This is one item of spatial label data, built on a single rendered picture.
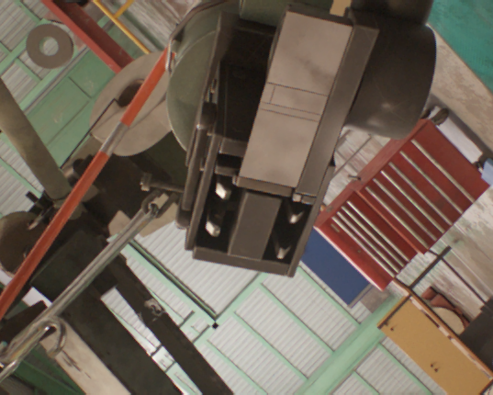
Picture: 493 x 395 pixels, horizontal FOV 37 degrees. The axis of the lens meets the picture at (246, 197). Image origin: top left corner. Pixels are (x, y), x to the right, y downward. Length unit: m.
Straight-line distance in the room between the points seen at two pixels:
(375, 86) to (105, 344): 0.74
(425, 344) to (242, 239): 9.88
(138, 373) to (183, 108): 0.59
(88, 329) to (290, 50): 0.75
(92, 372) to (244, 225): 0.67
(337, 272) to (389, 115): 9.16
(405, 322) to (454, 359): 0.91
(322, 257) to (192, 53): 8.95
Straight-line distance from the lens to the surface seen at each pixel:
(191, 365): 1.10
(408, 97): 0.46
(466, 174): 5.45
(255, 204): 0.48
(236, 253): 0.50
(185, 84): 0.60
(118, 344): 1.12
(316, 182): 0.46
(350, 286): 9.70
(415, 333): 10.25
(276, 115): 0.44
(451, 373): 10.66
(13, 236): 1.30
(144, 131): 1.03
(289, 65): 0.42
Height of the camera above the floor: 1.45
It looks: level
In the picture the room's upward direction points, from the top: 136 degrees counter-clockwise
